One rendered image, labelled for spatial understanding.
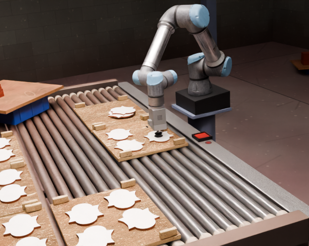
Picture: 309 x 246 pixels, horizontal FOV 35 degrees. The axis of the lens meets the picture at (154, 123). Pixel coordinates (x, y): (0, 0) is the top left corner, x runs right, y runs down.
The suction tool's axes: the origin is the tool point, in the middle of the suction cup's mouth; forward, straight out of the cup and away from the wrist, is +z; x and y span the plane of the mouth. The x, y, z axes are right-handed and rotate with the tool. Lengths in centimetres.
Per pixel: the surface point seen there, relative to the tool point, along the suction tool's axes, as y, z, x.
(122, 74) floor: -483, 93, 84
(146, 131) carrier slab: -11.1, 0.6, -3.3
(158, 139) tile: 4.9, -0.2, -1.3
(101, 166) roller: 17.3, 2.3, -31.7
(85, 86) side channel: -107, 0, -20
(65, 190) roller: 34, 2, -50
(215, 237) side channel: 91, -1, -9
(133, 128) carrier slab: -17.2, 0.6, -8.1
